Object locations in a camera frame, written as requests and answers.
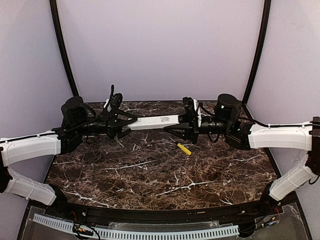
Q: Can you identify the left black frame post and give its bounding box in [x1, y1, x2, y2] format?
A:
[49, 0, 80, 97]

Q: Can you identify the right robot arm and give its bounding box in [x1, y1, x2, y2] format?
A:
[163, 93, 320, 205]

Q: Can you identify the black front mounting rail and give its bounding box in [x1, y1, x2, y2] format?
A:
[48, 184, 279, 227]

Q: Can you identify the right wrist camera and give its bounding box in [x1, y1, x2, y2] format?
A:
[182, 97, 202, 119]

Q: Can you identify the black frame post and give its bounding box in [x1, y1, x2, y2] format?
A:
[242, 0, 272, 107]
[49, 0, 80, 97]

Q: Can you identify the yellow handled screwdriver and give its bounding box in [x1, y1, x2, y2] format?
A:
[170, 137, 192, 156]

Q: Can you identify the right black frame post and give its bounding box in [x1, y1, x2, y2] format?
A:
[242, 0, 272, 107]

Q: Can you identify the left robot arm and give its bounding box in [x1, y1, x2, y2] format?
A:
[0, 93, 138, 206]

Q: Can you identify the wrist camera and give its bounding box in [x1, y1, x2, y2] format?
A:
[103, 84, 123, 113]
[182, 97, 202, 119]

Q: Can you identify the white remote control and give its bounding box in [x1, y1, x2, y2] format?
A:
[127, 114, 179, 131]

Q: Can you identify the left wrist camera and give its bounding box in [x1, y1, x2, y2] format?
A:
[103, 84, 123, 113]

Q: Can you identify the white slotted cable duct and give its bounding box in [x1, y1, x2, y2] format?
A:
[32, 213, 240, 240]

